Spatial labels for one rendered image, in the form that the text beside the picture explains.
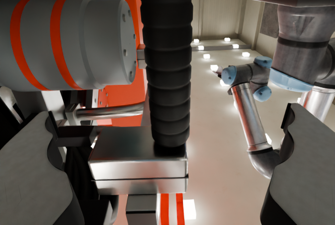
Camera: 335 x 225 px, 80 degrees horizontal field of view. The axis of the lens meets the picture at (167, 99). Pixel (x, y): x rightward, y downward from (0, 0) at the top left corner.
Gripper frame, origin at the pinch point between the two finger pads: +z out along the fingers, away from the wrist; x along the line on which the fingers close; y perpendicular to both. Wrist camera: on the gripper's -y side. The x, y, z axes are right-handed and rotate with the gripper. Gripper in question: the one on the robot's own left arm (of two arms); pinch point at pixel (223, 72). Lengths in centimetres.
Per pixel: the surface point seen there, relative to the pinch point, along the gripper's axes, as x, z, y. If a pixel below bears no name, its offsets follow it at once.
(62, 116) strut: 76, -61, 15
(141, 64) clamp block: 59, -51, 22
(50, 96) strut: 77, -62, 20
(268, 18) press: -480, 502, -4
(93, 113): 71, -61, 15
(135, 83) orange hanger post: 56, -26, 6
